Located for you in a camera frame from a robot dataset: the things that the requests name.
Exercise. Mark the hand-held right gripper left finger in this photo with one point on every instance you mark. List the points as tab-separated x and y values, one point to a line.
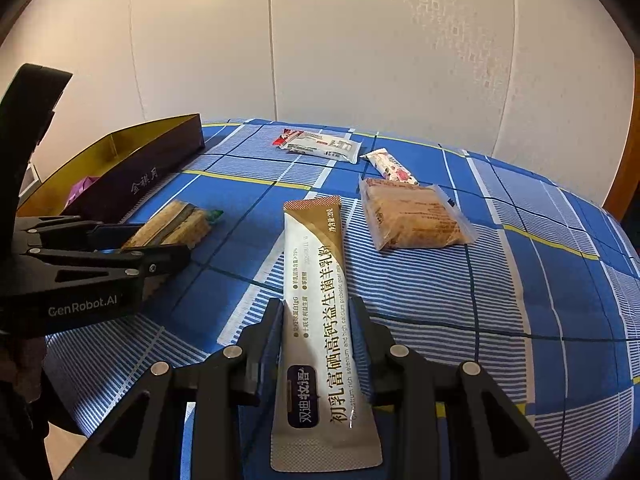
272	335

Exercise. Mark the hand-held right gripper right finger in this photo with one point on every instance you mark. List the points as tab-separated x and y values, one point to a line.
362	330

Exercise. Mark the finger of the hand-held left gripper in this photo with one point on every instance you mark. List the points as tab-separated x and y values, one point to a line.
107	235
165	260

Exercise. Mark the green-ended cracker packet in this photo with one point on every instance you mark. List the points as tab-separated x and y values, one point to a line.
185	222

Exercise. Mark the gold-lined purple box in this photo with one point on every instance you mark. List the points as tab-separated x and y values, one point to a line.
135	180

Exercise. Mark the gold and white sachet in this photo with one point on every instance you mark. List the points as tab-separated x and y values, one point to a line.
315	285

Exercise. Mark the purple snack packet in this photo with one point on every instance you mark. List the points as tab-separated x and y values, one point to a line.
82	187

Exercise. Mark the clear brown biscuit packet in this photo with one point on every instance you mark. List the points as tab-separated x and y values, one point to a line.
410	215

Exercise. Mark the blue checked tablecloth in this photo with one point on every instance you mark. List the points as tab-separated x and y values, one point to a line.
500	285

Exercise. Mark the pink and white snack bar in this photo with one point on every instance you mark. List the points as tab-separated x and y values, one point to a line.
390	165

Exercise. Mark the red-ended clear cracker packet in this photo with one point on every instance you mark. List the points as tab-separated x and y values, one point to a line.
320	146

